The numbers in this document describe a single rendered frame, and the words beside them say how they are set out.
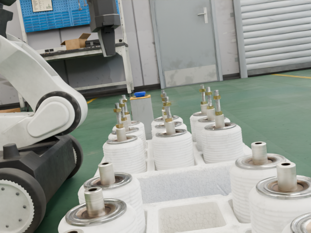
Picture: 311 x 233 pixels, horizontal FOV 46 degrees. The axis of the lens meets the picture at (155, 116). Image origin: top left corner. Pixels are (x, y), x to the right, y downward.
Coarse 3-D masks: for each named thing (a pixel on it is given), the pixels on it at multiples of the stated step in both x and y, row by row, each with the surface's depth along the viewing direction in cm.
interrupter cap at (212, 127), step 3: (213, 123) 92; (225, 123) 90; (228, 123) 90; (231, 123) 90; (234, 123) 88; (207, 126) 90; (210, 126) 90; (213, 126) 90; (225, 126) 89; (228, 126) 86; (231, 126) 86; (234, 126) 86; (207, 129) 87; (210, 129) 86; (213, 129) 85; (216, 129) 85; (219, 129) 85; (222, 129) 85
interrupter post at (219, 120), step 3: (216, 117) 87; (219, 117) 87; (222, 117) 87; (216, 120) 88; (219, 120) 87; (222, 120) 87; (216, 123) 88; (219, 123) 87; (222, 123) 87; (216, 126) 88; (219, 126) 87; (222, 126) 88
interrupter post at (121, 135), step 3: (117, 129) 87; (120, 129) 87; (123, 129) 87; (117, 132) 88; (120, 132) 87; (123, 132) 87; (117, 135) 88; (120, 135) 87; (123, 135) 87; (117, 138) 88; (120, 138) 87; (123, 138) 88
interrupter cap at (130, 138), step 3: (126, 135) 92; (129, 135) 91; (132, 135) 91; (135, 135) 90; (111, 138) 91; (114, 138) 91; (126, 138) 90; (129, 138) 89; (132, 138) 88; (135, 138) 87; (108, 141) 88; (111, 141) 87; (114, 141) 87; (117, 141) 86; (120, 141) 86; (123, 141) 85; (126, 141) 85; (129, 141) 85
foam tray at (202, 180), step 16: (144, 176) 82; (160, 176) 82; (176, 176) 82; (192, 176) 82; (208, 176) 82; (224, 176) 82; (144, 192) 83; (160, 192) 83; (176, 192) 83; (192, 192) 83; (208, 192) 83; (224, 192) 83
